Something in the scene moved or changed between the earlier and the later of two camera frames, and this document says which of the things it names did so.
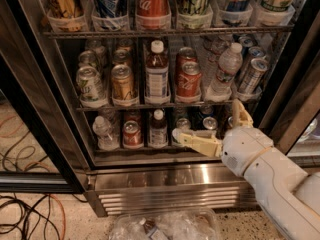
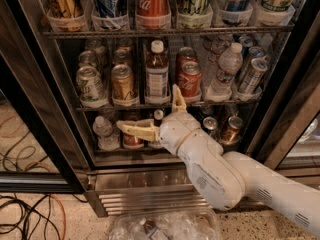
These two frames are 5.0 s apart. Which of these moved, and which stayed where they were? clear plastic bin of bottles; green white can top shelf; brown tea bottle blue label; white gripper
Moved: white gripper
Stayed: clear plastic bin of bottles; green white can top shelf; brown tea bottle blue label
